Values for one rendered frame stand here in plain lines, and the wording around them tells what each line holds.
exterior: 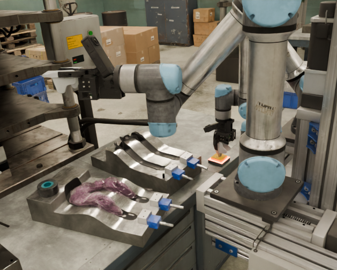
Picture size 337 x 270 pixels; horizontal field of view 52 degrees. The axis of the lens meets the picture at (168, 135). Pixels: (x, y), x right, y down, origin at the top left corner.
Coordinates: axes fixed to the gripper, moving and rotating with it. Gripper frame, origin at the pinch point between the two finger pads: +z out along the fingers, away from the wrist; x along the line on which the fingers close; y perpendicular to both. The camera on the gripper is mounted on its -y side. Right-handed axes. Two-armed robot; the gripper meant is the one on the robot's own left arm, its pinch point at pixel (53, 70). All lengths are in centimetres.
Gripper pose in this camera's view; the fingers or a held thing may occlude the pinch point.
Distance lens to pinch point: 101.6
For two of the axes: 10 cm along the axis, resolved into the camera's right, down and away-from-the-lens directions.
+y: 0.4, 9.5, 3.0
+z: -9.7, -0.3, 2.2
